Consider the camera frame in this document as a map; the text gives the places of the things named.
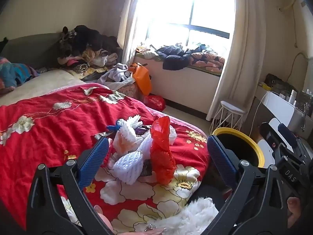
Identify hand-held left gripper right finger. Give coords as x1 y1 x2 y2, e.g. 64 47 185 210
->
207 135 291 235

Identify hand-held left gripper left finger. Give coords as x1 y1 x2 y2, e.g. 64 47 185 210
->
26 135 115 235

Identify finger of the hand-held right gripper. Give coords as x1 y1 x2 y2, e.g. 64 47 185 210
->
278 124 301 152
260 122 282 152

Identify yellow rimmed black trash bin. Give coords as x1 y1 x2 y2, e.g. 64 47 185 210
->
211 127 266 170

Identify silver red snack wrapper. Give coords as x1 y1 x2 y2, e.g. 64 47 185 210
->
94 132 115 140

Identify large white foam net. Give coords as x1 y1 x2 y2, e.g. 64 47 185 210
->
111 149 152 185

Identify blue plastic scrap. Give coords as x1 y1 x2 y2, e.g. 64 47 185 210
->
106 119 123 133

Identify white tissue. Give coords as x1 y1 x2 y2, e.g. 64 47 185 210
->
169 125 178 145

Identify fringed white foam net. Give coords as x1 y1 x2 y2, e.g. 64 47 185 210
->
121 116 142 129

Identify purple snack wrapper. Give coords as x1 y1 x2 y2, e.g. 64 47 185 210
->
133 125 152 137

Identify thin red plastic bag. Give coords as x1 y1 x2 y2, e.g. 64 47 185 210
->
150 116 177 184

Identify person's right hand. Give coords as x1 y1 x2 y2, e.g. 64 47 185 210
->
287 197 303 229

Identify white desk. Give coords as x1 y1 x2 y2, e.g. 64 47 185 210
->
254 86 313 150

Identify dark green bag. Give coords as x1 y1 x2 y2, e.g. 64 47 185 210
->
265 73 291 93

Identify red floral blanket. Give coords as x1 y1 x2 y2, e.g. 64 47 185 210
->
0 83 212 235

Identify white fluffy garment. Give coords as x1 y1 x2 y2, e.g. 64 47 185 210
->
147 197 220 235

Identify floral fabric bag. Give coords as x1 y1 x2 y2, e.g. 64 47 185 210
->
115 82 140 101

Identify cream curtain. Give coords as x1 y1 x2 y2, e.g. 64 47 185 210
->
207 0 266 121
117 0 147 65

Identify white window seat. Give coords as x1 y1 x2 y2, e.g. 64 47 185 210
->
134 50 222 114

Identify red printed shopping bag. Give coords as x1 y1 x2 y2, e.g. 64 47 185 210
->
144 95 166 112

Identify grey white garment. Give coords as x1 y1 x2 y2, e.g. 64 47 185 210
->
98 63 134 89

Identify orange patterned quilt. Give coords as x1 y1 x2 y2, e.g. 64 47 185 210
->
189 50 225 73

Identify beige bed sheet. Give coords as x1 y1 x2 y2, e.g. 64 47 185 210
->
0 69 84 106

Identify orange bag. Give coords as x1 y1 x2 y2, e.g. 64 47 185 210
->
130 63 152 96

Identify dark jackets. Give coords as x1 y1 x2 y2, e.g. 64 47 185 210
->
155 44 208 70

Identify blue patterned cloth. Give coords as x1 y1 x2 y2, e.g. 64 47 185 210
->
0 56 33 89

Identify light clothes heap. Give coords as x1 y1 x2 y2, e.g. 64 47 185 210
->
136 45 159 59

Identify pile of clothes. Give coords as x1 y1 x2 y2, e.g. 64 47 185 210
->
57 26 123 75

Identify grey bed headboard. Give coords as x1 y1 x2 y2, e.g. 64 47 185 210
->
0 33 64 69

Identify window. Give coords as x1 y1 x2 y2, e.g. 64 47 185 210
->
137 0 234 47

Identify white cable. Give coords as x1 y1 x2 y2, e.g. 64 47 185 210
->
249 92 271 137

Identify white wire stool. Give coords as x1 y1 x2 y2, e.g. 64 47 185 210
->
211 100 248 137

